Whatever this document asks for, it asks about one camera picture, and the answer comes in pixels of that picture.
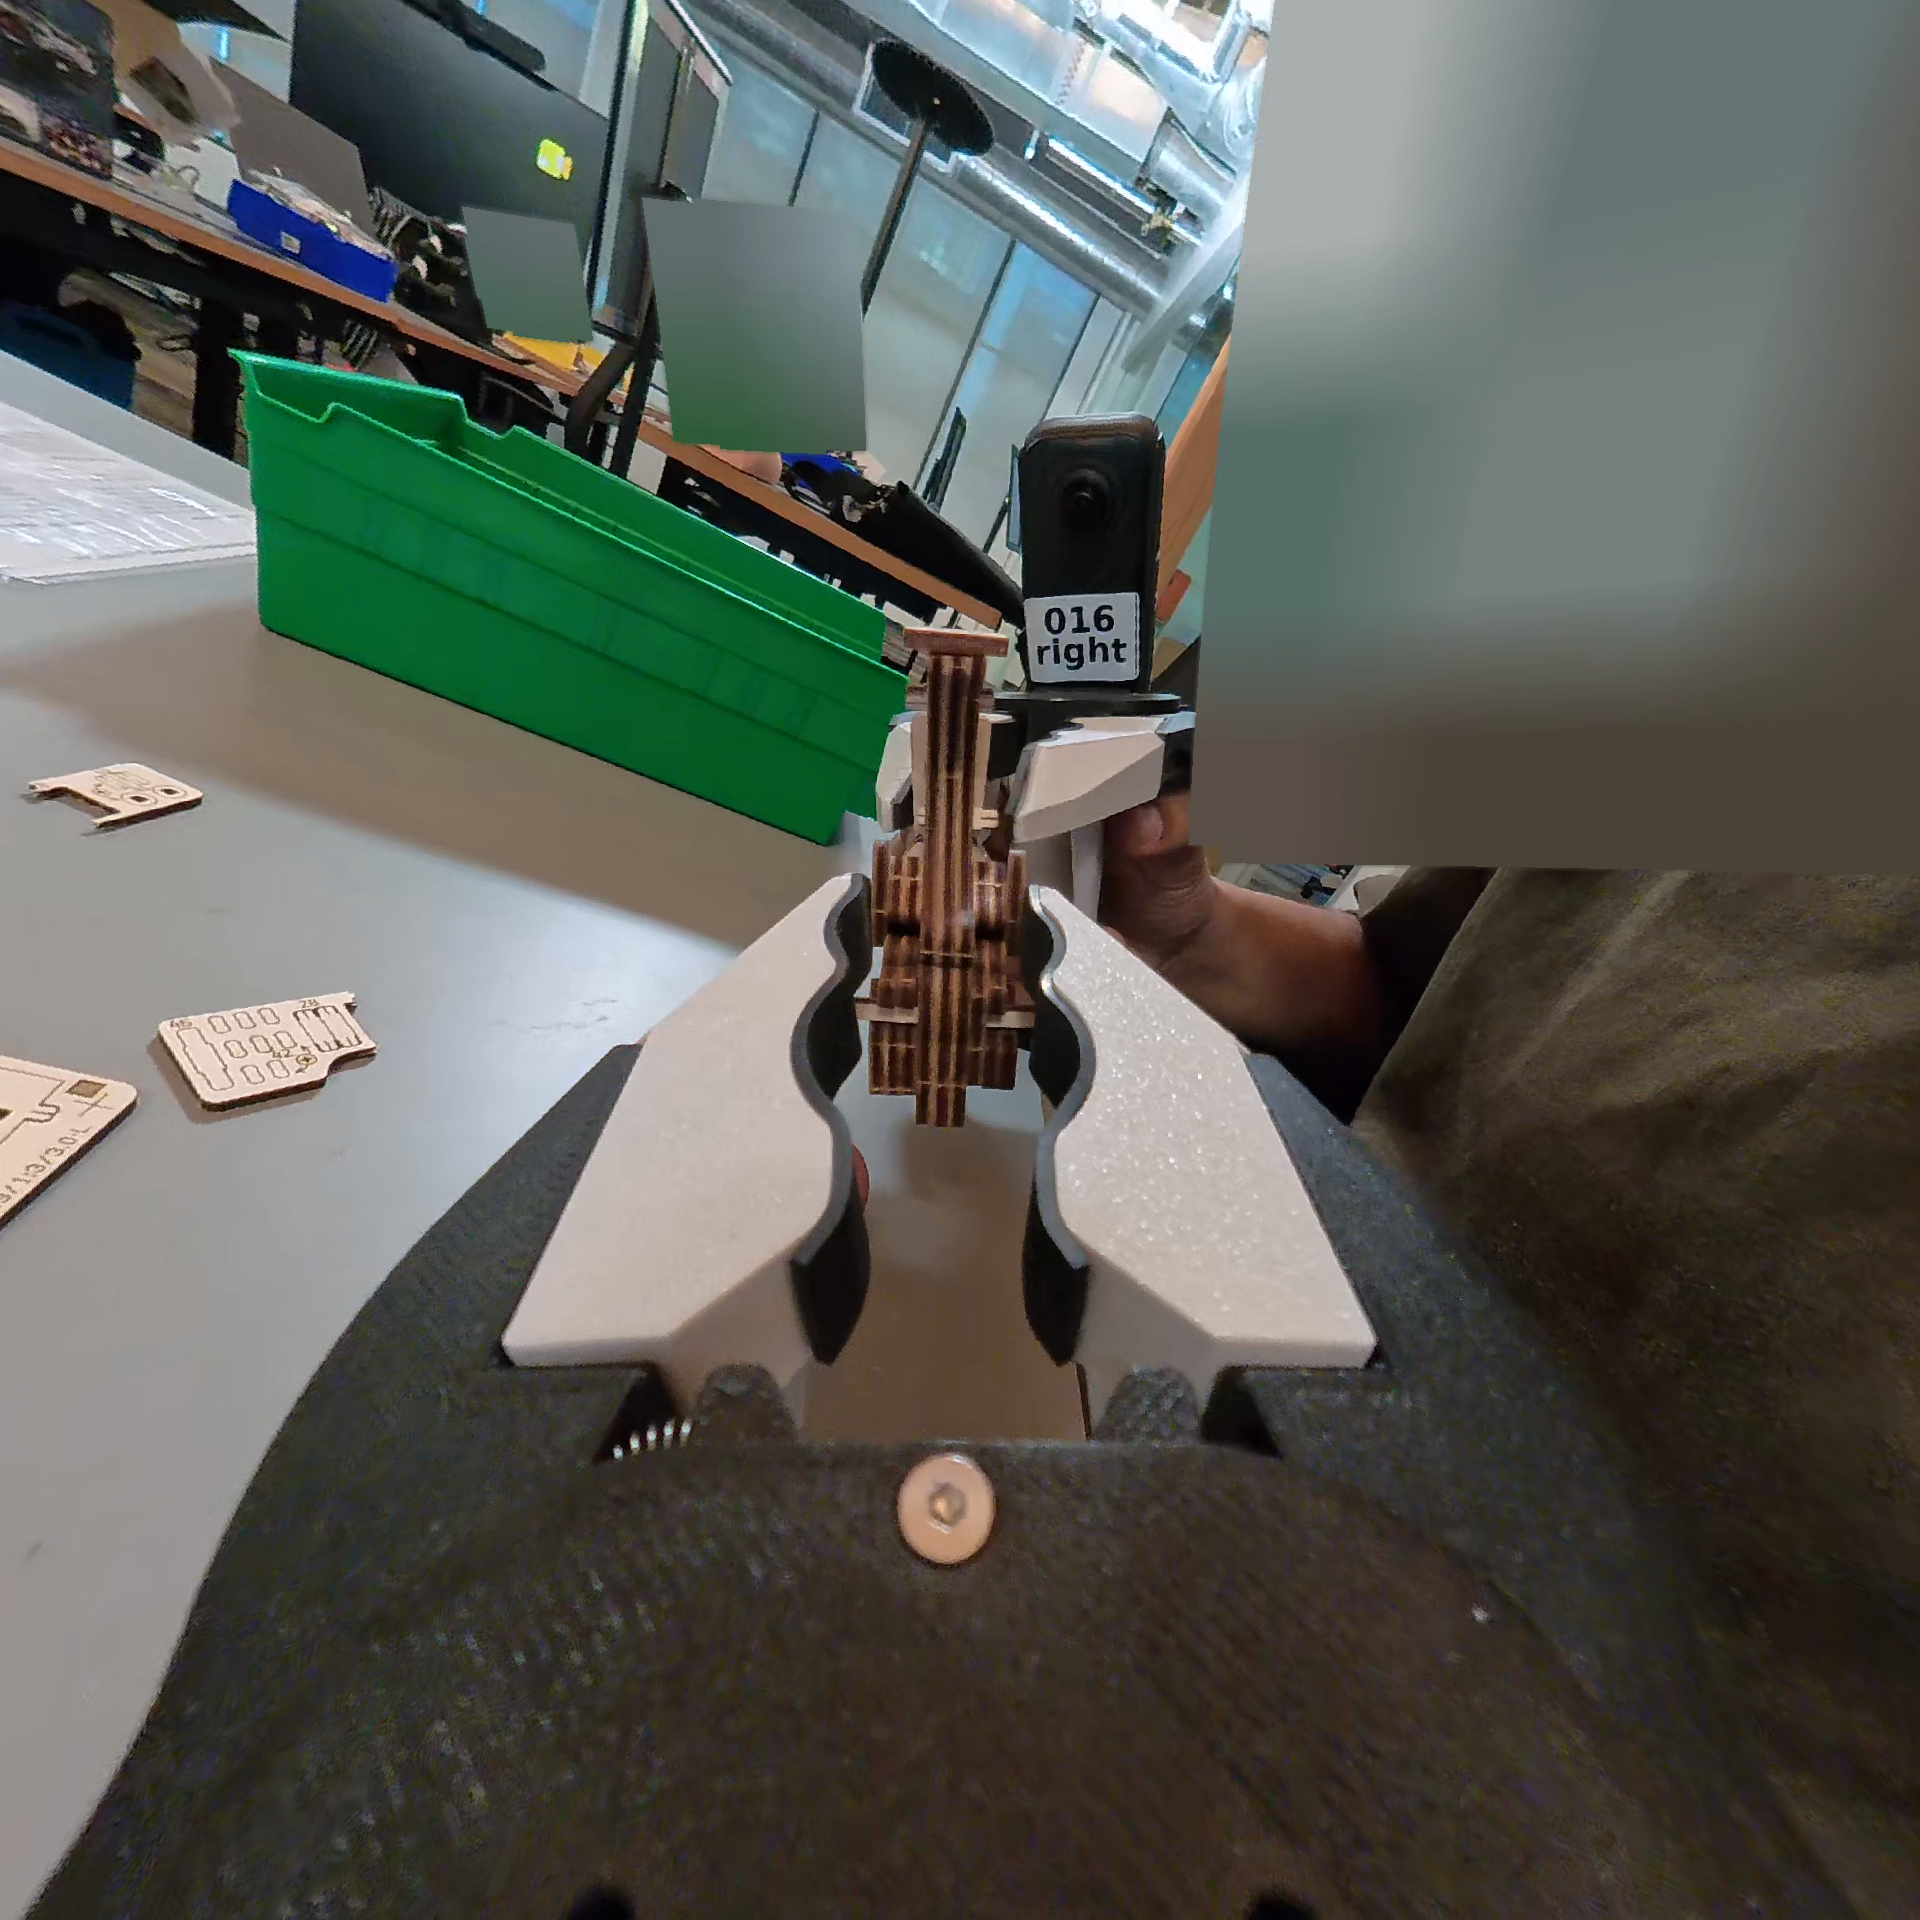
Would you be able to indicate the papers in plastic sleeve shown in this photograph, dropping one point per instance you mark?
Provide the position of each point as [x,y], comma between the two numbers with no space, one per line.
[104,493]

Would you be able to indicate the small notched wooden piece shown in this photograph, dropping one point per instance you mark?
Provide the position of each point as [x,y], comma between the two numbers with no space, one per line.
[112,792]

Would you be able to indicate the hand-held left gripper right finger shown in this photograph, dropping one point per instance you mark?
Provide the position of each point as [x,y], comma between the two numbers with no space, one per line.
[1198,1185]

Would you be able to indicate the wooden background table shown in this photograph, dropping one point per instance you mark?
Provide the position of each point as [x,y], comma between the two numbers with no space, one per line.
[89,176]

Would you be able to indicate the small slotted wooden piece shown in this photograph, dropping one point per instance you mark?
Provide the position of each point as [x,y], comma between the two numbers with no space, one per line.
[256,1060]

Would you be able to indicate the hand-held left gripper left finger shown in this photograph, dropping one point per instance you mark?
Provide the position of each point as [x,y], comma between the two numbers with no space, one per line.
[689,1185]

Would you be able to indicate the black monitor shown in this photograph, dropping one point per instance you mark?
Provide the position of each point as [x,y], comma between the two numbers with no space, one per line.
[417,104]

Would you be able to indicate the silver ventilation duct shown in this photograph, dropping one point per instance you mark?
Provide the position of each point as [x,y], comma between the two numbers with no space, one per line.
[1187,164]

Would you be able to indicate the black disc on pole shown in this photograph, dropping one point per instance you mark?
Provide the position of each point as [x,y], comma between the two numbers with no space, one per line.
[932,90]

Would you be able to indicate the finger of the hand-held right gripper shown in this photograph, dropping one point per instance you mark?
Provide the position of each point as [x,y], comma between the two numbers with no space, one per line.
[894,770]
[1093,770]

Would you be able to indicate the partly built wooden model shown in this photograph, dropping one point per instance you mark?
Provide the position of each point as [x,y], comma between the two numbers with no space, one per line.
[945,962]

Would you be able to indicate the green plastic bin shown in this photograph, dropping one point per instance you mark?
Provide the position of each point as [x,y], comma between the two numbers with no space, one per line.
[524,599]

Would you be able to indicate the grey desk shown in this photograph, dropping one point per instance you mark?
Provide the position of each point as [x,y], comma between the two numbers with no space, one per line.
[451,899]

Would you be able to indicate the blue box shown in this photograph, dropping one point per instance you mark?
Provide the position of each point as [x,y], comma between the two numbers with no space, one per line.
[315,254]

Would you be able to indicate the wooden puzzle sheet rectangular window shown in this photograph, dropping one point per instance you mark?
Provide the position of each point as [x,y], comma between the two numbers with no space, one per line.
[44,1141]

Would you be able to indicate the black bag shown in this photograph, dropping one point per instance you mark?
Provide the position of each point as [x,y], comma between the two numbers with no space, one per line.
[932,545]

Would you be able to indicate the person's right hand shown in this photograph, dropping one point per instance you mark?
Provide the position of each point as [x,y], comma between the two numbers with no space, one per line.
[1227,962]

